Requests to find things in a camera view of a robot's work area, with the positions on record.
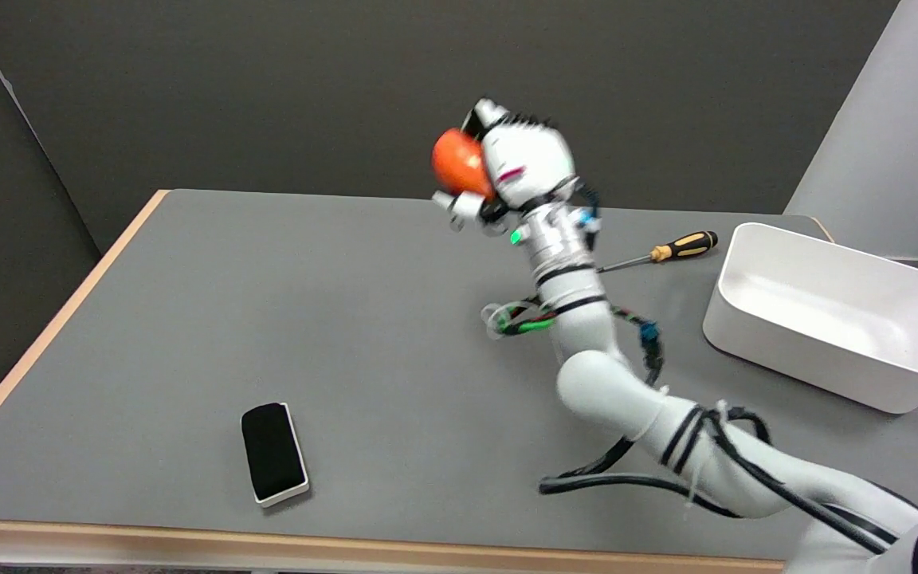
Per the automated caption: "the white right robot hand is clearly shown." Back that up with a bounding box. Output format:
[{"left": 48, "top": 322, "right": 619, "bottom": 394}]
[{"left": 432, "top": 98, "right": 579, "bottom": 234}]

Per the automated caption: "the orange mango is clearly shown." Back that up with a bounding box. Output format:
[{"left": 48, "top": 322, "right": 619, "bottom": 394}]
[{"left": 430, "top": 128, "right": 498, "bottom": 200}]

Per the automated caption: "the white plastic bin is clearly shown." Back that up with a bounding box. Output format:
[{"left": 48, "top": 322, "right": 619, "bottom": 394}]
[{"left": 701, "top": 222, "right": 918, "bottom": 415}]

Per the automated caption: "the grey partition panel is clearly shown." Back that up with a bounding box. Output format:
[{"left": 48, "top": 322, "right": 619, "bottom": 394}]
[{"left": 783, "top": 0, "right": 918, "bottom": 264}]

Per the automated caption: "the black whiteboard eraser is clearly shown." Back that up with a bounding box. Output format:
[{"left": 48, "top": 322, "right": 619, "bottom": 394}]
[{"left": 240, "top": 402, "right": 311, "bottom": 509}]

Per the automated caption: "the black yellow handled screwdriver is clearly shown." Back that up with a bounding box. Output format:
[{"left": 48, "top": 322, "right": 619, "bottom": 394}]
[{"left": 594, "top": 230, "right": 720, "bottom": 275}]

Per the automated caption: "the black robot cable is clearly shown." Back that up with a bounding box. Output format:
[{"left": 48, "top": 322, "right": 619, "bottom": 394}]
[{"left": 538, "top": 311, "right": 906, "bottom": 556}]

